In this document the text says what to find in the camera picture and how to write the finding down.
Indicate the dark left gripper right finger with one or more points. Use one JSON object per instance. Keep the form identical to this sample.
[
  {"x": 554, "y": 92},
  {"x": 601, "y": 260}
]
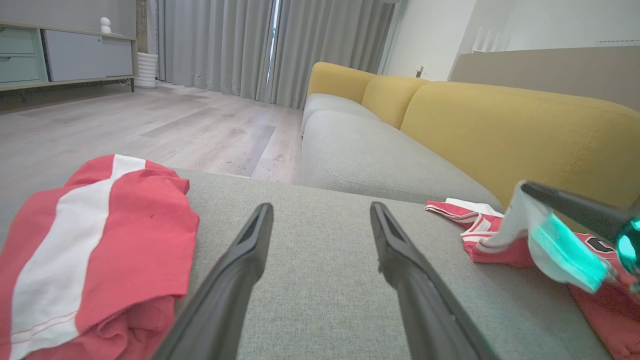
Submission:
[{"x": 425, "y": 310}]

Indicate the wide yellow sofa back cushion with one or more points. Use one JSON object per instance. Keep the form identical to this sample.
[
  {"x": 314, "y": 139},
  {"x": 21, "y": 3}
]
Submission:
[{"x": 515, "y": 135}]

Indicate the grey green media cabinet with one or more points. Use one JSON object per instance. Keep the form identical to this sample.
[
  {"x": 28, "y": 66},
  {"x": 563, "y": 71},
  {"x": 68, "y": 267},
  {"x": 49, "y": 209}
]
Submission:
[{"x": 75, "y": 55}]

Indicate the small white figurine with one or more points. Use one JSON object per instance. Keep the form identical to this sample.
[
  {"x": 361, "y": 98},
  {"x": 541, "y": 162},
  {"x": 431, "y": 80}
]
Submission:
[{"x": 105, "y": 25}]

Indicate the white upright holder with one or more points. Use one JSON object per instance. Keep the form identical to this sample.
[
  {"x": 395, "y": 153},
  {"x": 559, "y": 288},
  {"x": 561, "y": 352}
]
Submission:
[{"x": 492, "y": 41}]

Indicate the white ribbed cylinder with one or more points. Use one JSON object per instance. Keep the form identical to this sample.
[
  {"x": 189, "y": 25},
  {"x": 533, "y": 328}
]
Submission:
[{"x": 147, "y": 70}]

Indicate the red shorts white stripe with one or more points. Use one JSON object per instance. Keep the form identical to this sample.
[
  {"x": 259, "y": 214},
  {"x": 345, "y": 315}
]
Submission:
[{"x": 140, "y": 235}]

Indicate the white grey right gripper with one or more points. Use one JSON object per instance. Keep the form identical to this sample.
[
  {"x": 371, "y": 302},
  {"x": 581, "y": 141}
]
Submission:
[{"x": 631, "y": 250}]

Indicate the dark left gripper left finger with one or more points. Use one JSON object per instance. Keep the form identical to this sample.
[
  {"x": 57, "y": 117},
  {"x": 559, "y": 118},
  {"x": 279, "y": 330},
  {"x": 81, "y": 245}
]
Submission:
[{"x": 225, "y": 300}]

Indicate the red basketball jersey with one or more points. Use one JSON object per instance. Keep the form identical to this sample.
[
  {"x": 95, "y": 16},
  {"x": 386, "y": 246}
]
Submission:
[{"x": 600, "y": 320}]

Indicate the flat white device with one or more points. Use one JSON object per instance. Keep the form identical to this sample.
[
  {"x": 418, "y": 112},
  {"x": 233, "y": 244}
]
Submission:
[{"x": 620, "y": 42}]

